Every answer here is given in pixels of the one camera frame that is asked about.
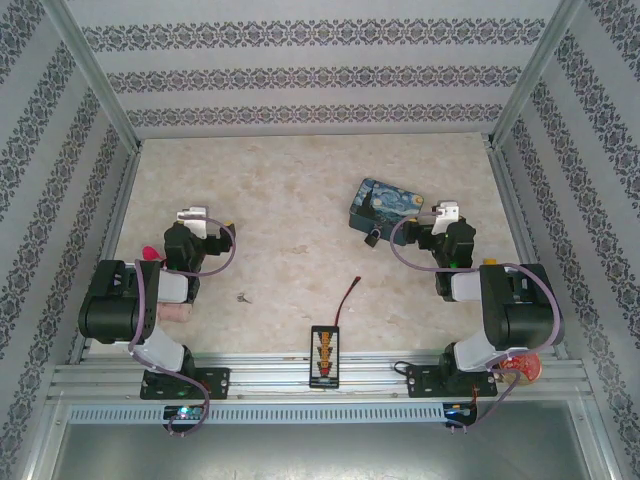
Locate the starry night tin box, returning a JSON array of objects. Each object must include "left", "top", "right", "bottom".
[{"left": 344, "top": 177, "right": 427, "bottom": 236}]

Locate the pink toy block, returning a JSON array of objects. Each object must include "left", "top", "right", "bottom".
[{"left": 156, "top": 301, "right": 194, "bottom": 323}]

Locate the red round tin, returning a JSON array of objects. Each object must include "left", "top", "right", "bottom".
[{"left": 492, "top": 352, "right": 544, "bottom": 389}]

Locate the black power distribution board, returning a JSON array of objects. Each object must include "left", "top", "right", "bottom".
[{"left": 309, "top": 324, "right": 343, "bottom": 391}]

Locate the left controller board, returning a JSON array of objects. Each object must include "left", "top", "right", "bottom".
[{"left": 163, "top": 405, "right": 207, "bottom": 422}]

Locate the controller board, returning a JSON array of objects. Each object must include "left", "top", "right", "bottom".
[
  {"left": 163, "top": 405, "right": 207, "bottom": 422},
  {"left": 444, "top": 402, "right": 479, "bottom": 427}
]

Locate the right controller board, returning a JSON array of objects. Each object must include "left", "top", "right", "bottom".
[{"left": 444, "top": 402, "right": 479, "bottom": 427}]

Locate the grey metal sheet tray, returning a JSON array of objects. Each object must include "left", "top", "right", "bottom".
[{"left": 47, "top": 399, "right": 614, "bottom": 480}]

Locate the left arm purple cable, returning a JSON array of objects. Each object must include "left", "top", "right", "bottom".
[{"left": 128, "top": 217, "right": 237, "bottom": 438}]

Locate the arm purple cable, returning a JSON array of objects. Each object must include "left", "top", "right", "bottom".
[
  {"left": 128, "top": 217, "right": 237, "bottom": 438},
  {"left": 389, "top": 211, "right": 565, "bottom": 435}
]

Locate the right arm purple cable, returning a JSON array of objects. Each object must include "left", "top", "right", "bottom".
[{"left": 389, "top": 211, "right": 565, "bottom": 435}]

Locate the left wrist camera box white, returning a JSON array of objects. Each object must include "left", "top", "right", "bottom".
[{"left": 174, "top": 204, "right": 209, "bottom": 238}]

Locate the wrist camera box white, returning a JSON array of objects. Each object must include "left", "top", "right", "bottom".
[
  {"left": 174, "top": 204, "right": 209, "bottom": 238},
  {"left": 433, "top": 200, "right": 461, "bottom": 222}
]

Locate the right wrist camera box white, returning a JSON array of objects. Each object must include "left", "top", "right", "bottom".
[{"left": 433, "top": 200, "right": 461, "bottom": 222}]

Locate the aluminium side rail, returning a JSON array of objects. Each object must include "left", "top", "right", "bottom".
[
  {"left": 68, "top": 139, "right": 145, "bottom": 365},
  {"left": 482, "top": 133, "right": 570, "bottom": 359}
]

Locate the red and black wire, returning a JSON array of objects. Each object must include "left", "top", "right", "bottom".
[{"left": 333, "top": 275, "right": 363, "bottom": 329}]

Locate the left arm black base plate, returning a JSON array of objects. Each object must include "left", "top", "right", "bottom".
[{"left": 139, "top": 367, "right": 232, "bottom": 401}]

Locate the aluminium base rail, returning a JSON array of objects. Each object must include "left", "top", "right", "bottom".
[{"left": 47, "top": 349, "right": 594, "bottom": 404}]

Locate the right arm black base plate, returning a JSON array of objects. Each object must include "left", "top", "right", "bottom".
[{"left": 405, "top": 363, "right": 499, "bottom": 400}]

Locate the white slotted cable duct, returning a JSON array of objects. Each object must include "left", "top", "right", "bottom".
[{"left": 66, "top": 403, "right": 447, "bottom": 426}]

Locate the aluminium corner post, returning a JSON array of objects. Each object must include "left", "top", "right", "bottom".
[
  {"left": 39, "top": 0, "right": 142, "bottom": 152},
  {"left": 488, "top": 0, "right": 585, "bottom": 147}
]

